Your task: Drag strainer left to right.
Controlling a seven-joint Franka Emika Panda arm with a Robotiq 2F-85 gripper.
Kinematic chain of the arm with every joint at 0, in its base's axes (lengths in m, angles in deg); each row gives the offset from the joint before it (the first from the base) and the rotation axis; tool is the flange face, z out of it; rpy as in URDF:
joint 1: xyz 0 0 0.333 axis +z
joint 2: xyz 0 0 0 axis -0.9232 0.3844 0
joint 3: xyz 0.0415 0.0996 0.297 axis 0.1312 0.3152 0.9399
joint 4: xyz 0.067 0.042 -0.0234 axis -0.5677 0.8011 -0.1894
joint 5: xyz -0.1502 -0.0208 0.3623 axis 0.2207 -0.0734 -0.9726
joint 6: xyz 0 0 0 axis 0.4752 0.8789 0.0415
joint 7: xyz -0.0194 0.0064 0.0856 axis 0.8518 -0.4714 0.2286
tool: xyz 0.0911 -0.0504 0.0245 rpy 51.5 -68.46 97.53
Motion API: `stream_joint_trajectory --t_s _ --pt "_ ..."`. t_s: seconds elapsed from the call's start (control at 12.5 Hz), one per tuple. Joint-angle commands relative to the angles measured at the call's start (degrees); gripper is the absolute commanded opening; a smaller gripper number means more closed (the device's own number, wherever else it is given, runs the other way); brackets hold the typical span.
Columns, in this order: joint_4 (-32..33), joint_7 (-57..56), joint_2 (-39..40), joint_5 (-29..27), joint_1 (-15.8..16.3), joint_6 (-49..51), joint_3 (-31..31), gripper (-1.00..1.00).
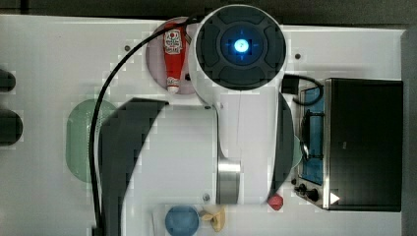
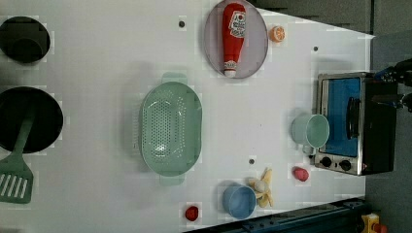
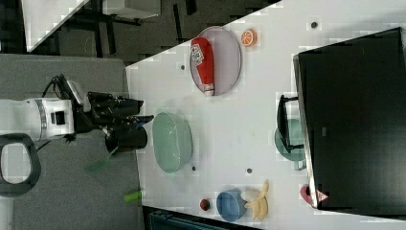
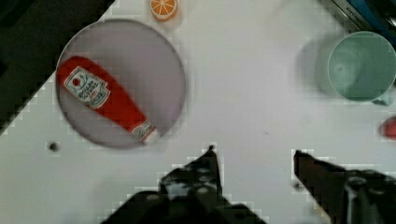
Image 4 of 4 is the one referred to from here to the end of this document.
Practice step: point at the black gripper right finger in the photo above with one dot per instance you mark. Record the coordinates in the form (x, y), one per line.
(347, 196)

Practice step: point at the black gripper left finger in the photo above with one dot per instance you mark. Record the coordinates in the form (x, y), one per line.
(191, 194)

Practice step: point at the green mug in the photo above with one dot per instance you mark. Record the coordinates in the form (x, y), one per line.
(359, 67)

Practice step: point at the grey round plate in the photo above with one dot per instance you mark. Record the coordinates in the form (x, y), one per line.
(146, 65)

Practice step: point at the red ketchup bottle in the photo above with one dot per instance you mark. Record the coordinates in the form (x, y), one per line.
(93, 86)

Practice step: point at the orange slice toy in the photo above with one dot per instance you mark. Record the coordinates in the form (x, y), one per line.
(163, 10)

